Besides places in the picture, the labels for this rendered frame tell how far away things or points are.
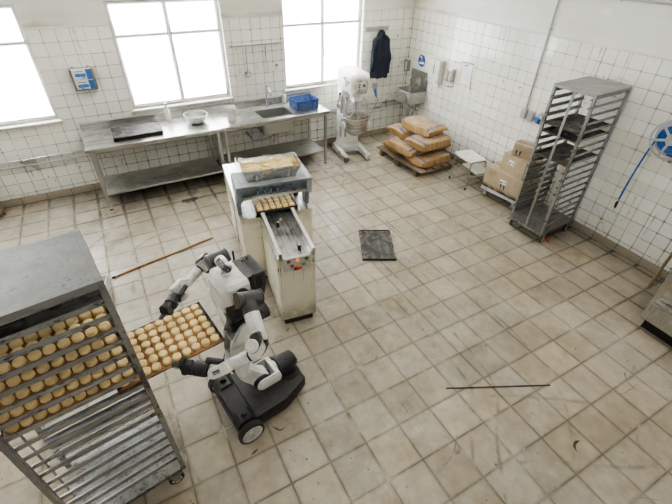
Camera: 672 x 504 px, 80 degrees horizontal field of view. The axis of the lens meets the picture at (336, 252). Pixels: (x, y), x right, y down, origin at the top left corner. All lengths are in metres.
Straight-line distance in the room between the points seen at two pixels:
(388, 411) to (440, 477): 0.59
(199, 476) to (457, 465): 1.83
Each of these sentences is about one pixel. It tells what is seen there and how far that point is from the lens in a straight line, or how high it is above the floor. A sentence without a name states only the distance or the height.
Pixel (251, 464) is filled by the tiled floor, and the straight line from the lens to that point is 3.30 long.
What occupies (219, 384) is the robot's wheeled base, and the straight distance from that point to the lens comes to 3.43.
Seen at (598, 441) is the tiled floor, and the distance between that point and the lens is 3.92.
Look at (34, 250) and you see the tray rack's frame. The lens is 2.30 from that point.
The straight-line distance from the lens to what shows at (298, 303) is 3.83.
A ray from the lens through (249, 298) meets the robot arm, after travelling 2.33.
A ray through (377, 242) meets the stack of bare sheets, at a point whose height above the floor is 0.02.
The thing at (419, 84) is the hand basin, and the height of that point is 0.97.
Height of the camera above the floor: 2.96
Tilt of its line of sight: 38 degrees down
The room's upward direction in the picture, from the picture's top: 1 degrees clockwise
